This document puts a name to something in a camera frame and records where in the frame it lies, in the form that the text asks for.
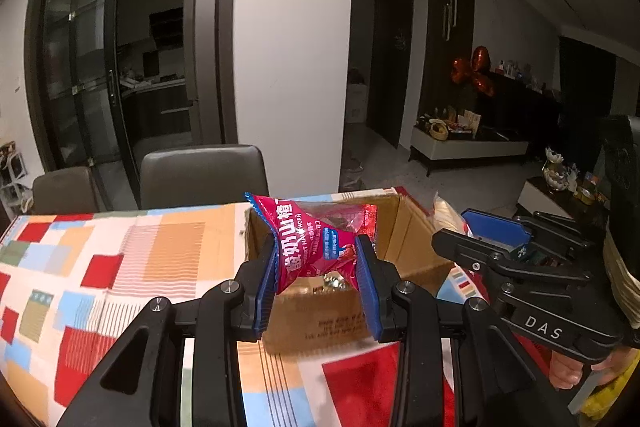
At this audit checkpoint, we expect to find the grey dining chair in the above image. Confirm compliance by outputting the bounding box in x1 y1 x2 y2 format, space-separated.
31 166 103 215
139 144 270 210

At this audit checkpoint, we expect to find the dark wooden door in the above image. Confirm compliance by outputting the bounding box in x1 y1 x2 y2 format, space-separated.
366 0 415 149

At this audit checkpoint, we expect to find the red snack packet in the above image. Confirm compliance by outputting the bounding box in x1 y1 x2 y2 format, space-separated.
244 192 377 297

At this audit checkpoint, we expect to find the silver refrigerator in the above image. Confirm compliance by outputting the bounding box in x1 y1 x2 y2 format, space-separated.
182 0 223 145

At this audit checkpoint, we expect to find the person's right hand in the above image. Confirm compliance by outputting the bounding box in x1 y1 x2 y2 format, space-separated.
548 348 586 390

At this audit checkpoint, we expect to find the yellow cloth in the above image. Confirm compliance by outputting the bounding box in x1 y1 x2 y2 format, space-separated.
582 357 640 420

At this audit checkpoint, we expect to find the white storage rack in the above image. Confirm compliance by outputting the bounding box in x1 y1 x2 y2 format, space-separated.
0 142 31 215

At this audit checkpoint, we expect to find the white low bench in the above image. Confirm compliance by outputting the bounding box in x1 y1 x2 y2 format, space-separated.
409 125 530 178

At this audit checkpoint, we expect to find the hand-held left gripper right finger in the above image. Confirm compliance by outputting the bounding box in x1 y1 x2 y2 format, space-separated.
354 234 578 427

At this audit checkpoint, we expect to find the white flower ornament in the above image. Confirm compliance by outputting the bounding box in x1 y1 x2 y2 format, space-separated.
544 147 568 190

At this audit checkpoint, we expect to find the gold foil candy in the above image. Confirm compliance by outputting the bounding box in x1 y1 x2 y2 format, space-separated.
322 272 351 293

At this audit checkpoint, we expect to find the dark tall panel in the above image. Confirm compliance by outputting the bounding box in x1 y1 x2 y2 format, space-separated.
557 36 618 128

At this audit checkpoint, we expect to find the white box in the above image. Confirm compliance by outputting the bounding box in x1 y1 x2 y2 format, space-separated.
345 82 368 124

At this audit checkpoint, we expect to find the white-sided coffee table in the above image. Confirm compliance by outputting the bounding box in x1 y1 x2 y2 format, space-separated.
515 177 608 220

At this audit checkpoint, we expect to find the dark long sideboard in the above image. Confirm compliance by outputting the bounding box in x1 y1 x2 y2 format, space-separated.
475 74 563 142

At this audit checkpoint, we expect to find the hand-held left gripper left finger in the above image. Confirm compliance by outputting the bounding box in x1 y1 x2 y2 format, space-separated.
56 234 281 427

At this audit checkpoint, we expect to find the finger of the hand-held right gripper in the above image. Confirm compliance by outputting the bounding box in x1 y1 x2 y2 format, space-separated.
432 229 593 283
460 208 601 258

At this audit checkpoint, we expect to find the black range hood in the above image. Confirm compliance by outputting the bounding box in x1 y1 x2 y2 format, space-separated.
149 7 183 48

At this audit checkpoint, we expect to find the beige clear snack packet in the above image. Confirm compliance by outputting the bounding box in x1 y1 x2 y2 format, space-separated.
431 192 473 239

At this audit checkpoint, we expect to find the colourful patchwork tablecloth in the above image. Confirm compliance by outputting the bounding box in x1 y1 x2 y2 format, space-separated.
0 187 501 427

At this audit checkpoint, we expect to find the black framed glass sliding door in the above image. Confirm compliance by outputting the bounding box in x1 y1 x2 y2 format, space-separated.
25 0 141 210

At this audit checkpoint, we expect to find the brown cardboard box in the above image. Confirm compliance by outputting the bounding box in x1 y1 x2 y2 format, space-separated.
243 187 458 355

